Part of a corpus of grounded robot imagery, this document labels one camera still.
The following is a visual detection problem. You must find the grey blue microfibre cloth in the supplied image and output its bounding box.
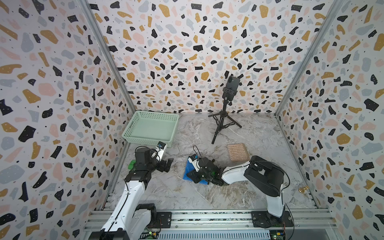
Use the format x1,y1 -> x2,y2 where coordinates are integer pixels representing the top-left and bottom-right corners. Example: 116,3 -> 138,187
183,158 -> 209,185

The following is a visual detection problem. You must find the striped orange dishcloth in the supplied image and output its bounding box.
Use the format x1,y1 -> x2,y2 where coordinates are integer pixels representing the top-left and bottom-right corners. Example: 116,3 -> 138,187
227,143 -> 250,162

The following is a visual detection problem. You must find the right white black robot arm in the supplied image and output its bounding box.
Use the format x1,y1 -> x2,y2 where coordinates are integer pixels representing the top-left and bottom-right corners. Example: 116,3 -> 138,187
187,154 -> 286,218

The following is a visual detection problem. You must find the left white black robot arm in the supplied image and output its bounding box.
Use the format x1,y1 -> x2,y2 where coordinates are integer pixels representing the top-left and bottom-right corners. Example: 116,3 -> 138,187
89,142 -> 173,240

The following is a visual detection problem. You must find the green toy block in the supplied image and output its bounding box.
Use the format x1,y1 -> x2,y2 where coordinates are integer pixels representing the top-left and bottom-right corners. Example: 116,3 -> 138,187
128,160 -> 136,170

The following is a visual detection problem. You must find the mint green plastic basket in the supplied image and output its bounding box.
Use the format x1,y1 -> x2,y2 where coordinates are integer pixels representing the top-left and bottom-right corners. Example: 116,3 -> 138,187
122,111 -> 179,148

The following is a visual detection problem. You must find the black phone tripod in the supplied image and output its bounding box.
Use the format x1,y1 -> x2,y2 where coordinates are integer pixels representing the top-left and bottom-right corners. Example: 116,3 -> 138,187
209,97 -> 242,144

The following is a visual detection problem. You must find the black smartphone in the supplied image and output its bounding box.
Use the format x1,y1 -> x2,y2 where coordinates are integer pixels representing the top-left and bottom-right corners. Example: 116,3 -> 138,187
223,76 -> 240,101

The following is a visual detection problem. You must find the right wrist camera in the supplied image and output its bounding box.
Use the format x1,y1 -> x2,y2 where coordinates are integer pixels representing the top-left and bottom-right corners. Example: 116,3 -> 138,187
188,154 -> 200,172

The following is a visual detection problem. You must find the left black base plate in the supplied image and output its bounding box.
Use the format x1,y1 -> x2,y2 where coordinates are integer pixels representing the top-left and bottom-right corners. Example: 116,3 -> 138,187
147,212 -> 172,229

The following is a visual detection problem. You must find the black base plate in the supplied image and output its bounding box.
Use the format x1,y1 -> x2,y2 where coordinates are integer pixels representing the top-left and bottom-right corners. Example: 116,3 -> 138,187
147,212 -> 172,229
251,211 -> 294,229

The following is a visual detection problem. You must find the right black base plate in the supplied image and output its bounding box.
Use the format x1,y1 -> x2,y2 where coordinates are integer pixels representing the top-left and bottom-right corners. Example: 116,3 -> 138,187
251,211 -> 294,229

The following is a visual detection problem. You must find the white perforated cable duct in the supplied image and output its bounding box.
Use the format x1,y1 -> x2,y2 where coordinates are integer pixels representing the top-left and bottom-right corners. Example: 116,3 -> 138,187
158,230 -> 271,240

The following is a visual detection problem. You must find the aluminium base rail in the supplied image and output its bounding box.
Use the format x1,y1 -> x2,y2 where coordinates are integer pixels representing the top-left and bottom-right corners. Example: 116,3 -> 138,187
169,209 -> 337,231

